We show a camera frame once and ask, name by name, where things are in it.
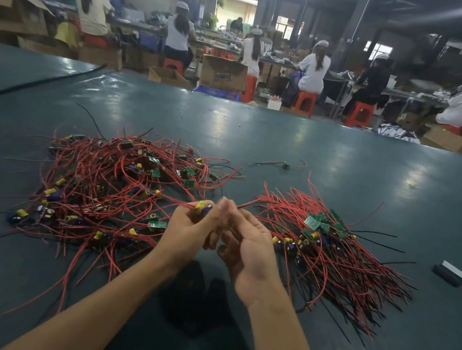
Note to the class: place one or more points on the person's left hand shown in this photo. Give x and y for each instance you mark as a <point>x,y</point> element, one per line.
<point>185,234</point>

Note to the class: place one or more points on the person's right hand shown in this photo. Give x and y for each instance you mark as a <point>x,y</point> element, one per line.
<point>247,255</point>

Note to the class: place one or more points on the person's left forearm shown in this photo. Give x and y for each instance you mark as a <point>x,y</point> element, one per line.
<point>85,319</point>

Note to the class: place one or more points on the person's right forearm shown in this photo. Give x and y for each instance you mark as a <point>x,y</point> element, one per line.
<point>285,345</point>

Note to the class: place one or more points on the blue plastic crate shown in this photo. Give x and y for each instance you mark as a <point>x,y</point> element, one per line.
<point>217,92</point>

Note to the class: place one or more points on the red plastic stool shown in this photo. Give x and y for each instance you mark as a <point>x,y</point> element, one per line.
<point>173,65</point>
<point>452,129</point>
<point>249,89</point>
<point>95,40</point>
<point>305,104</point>
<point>359,114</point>

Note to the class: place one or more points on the dark green table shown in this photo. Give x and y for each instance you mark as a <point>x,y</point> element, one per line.
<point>399,186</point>

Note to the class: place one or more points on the heap of black white items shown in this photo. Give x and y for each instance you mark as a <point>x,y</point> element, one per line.
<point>398,133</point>

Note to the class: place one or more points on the small black grey block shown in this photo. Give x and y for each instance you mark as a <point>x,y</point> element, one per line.
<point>449,273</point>

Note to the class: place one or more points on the yellow sack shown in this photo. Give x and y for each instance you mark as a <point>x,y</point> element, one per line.
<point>67,34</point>

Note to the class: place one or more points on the large open cardboard box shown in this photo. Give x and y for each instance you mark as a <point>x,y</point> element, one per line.
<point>13,13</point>

